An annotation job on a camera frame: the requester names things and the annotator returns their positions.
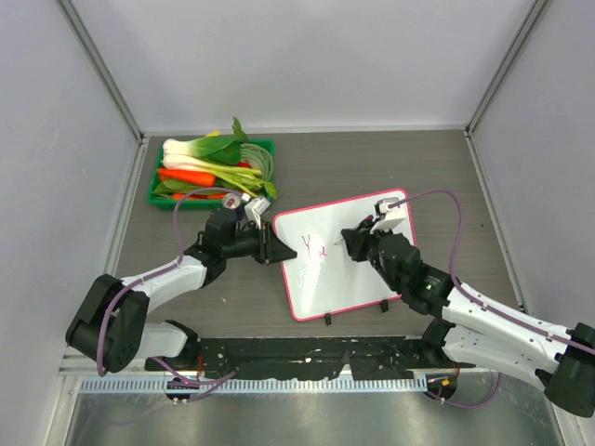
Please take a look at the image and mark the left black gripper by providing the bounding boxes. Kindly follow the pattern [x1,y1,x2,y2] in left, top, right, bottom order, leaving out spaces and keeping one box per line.
[222,219,294,264]

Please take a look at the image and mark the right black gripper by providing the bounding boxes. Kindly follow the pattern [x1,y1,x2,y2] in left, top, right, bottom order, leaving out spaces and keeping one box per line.
[342,217,402,292]

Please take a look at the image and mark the pink framed whiteboard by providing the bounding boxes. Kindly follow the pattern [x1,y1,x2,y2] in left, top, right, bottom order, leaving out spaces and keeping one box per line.
[272,189,407,321]

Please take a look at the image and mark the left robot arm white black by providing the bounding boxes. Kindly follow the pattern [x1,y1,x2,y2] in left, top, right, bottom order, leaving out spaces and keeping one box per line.
[65,208,297,376]

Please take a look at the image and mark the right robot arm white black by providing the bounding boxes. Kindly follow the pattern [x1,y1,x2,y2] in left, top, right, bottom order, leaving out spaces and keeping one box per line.
[341,219,594,418]

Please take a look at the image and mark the red bull drink can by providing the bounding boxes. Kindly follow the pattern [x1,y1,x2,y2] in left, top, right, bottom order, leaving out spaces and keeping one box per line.
[221,192,245,221]

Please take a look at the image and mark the green onion stalks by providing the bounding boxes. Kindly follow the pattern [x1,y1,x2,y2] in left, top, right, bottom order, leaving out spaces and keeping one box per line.
[207,143,277,199]

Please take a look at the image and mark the green plastic tray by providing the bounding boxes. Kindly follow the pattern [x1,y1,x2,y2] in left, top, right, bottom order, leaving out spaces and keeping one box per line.
[147,138,275,211]

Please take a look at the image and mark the bok choy white green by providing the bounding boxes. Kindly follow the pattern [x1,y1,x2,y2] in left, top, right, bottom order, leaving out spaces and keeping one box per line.
[162,117,249,166]

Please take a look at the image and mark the orange carrot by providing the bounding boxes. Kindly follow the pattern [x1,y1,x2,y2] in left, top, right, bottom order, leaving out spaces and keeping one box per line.
[157,168,217,187]

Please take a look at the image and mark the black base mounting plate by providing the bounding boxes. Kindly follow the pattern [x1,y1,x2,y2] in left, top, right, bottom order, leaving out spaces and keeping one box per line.
[165,336,455,381]

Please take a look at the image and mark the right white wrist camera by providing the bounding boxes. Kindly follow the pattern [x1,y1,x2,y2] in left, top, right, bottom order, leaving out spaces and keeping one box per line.
[370,197,408,233]

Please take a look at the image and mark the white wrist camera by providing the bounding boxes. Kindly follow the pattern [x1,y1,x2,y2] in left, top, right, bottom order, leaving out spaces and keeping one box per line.
[370,197,408,233]
[245,196,271,229]

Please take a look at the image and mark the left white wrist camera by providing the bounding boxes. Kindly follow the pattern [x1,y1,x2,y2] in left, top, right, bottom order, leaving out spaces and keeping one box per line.
[245,196,271,229]

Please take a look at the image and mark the white slotted cable duct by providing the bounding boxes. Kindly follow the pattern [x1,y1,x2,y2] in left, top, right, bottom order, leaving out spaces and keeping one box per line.
[79,374,428,394]

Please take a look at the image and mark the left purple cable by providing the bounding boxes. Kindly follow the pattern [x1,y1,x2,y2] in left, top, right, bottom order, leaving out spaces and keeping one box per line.
[96,188,252,401]

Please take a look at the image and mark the aluminium frame rail left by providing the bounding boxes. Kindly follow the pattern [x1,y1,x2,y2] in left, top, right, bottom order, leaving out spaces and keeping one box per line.
[56,0,147,274]

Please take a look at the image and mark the aluminium frame rail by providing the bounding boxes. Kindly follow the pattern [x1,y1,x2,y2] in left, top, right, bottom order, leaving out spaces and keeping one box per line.
[56,0,147,274]
[465,0,552,138]

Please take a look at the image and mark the aluminium frame rail right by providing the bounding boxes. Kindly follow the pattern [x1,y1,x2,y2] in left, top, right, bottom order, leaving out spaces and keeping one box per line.
[465,0,552,138]

